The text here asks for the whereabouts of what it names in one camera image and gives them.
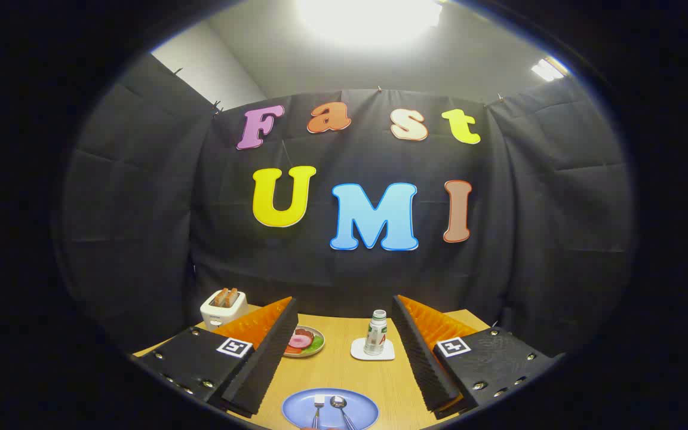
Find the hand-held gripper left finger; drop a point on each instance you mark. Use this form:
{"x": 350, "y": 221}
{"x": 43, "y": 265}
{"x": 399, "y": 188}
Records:
{"x": 266, "y": 358}

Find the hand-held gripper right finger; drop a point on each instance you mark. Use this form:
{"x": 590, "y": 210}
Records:
{"x": 424, "y": 358}

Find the pink ham slice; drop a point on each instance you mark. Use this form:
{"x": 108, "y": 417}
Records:
{"x": 299, "y": 341}

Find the white square coaster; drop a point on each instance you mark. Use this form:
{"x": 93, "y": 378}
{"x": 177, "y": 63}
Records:
{"x": 387, "y": 355}

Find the brown sausage piece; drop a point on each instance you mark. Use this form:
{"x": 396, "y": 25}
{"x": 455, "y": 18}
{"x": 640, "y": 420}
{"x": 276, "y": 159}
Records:
{"x": 303, "y": 332}

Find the oval food plate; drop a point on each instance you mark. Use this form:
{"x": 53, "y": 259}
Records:
{"x": 314, "y": 351}

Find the white bottle green cap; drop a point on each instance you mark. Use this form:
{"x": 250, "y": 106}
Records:
{"x": 375, "y": 337}

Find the green lettuce leaf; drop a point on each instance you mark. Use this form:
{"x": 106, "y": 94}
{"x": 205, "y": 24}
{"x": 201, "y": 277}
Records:
{"x": 318, "y": 342}

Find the white toaster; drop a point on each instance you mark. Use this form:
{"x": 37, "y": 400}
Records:
{"x": 224, "y": 313}

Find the brown toast slice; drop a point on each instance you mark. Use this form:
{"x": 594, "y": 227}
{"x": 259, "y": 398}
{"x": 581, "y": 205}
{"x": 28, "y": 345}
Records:
{"x": 233, "y": 295}
{"x": 220, "y": 297}

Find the blue round plate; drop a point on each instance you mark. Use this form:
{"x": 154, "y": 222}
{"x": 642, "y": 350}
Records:
{"x": 362, "y": 412}

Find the small ceiling light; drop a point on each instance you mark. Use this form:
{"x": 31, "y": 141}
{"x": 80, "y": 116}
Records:
{"x": 547, "y": 69}

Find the large ceiling light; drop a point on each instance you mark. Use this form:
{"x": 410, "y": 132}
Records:
{"x": 368, "y": 21}

